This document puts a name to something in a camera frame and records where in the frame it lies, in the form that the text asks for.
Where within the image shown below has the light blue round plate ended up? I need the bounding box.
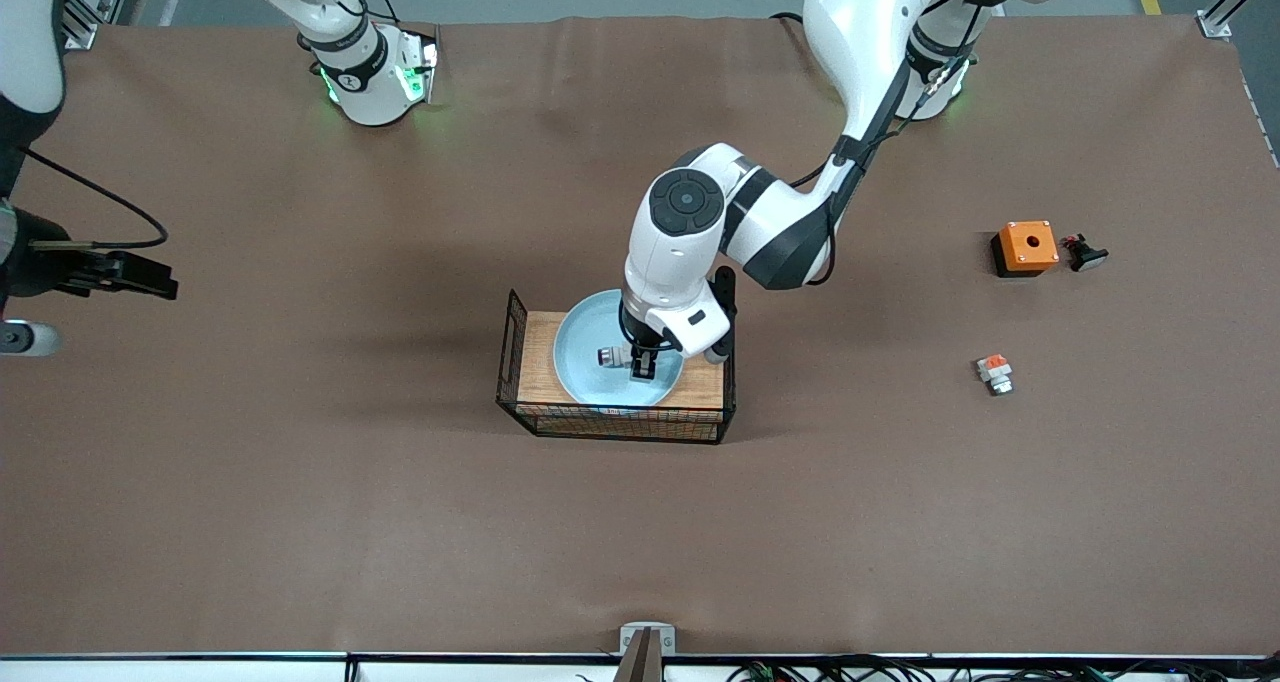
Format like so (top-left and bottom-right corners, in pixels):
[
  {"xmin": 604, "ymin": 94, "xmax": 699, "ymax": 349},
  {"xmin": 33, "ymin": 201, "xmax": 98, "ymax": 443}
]
[{"xmin": 552, "ymin": 288, "xmax": 689, "ymax": 409}]

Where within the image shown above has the black red push button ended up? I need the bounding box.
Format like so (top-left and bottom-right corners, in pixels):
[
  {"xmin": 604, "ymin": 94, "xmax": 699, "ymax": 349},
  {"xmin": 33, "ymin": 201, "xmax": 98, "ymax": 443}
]
[{"xmin": 1062, "ymin": 234, "xmax": 1110, "ymax": 273}]

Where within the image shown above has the wooden board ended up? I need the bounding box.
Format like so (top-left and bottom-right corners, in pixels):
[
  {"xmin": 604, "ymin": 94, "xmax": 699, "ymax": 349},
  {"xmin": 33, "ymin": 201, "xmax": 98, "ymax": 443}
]
[{"xmin": 516, "ymin": 311, "xmax": 726, "ymax": 411}]

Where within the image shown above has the brown table cover sheet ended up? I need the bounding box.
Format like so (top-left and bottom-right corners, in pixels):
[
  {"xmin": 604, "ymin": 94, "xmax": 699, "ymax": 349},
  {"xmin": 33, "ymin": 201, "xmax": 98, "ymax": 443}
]
[{"xmin": 0, "ymin": 14, "xmax": 1280, "ymax": 658}]

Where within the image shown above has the base connector box green light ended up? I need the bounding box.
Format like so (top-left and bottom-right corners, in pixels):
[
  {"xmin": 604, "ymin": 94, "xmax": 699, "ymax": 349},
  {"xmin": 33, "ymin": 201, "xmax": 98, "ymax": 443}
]
[{"xmin": 393, "ymin": 24, "xmax": 441, "ymax": 104}]

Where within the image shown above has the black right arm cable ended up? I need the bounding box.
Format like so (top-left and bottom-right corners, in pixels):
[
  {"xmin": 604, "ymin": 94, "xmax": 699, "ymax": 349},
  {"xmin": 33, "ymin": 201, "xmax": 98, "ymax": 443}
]
[{"xmin": 18, "ymin": 147, "xmax": 170, "ymax": 251}]

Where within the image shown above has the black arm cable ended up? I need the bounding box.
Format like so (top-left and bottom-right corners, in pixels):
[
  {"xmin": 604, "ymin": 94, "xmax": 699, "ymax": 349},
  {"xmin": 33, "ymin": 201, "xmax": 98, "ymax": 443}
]
[
  {"xmin": 18, "ymin": 147, "xmax": 170, "ymax": 251},
  {"xmin": 790, "ymin": 2, "xmax": 986, "ymax": 288}
]

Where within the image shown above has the black wire basket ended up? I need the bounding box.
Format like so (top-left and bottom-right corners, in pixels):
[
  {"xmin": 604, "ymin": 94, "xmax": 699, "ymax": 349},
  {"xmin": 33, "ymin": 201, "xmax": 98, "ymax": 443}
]
[{"xmin": 495, "ymin": 289, "xmax": 739, "ymax": 446}]

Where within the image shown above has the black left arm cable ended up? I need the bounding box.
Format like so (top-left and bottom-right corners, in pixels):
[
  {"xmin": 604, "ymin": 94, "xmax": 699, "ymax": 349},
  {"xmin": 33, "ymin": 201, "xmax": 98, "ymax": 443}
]
[{"xmin": 790, "ymin": 2, "xmax": 986, "ymax": 288}]

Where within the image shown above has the aluminium frame post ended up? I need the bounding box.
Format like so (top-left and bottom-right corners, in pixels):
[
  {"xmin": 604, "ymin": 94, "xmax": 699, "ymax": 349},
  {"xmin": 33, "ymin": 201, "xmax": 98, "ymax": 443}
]
[
  {"xmin": 62, "ymin": 0, "xmax": 138, "ymax": 51},
  {"xmin": 1195, "ymin": 0, "xmax": 1280, "ymax": 41}
]

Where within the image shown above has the grey mount bracket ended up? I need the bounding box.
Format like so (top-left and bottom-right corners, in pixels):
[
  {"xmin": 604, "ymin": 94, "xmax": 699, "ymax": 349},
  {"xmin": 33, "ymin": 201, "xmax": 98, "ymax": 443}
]
[{"xmin": 612, "ymin": 622, "xmax": 677, "ymax": 682}]

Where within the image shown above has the black cable bundle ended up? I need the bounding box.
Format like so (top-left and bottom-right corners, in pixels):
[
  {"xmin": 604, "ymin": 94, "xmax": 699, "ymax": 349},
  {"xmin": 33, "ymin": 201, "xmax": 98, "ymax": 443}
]
[{"xmin": 728, "ymin": 655, "xmax": 1280, "ymax": 682}]

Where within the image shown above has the orange button enclosure box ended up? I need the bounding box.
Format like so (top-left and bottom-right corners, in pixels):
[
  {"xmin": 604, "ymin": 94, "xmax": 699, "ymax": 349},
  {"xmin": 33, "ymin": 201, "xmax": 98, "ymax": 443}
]
[{"xmin": 990, "ymin": 221, "xmax": 1061, "ymax": 279}]

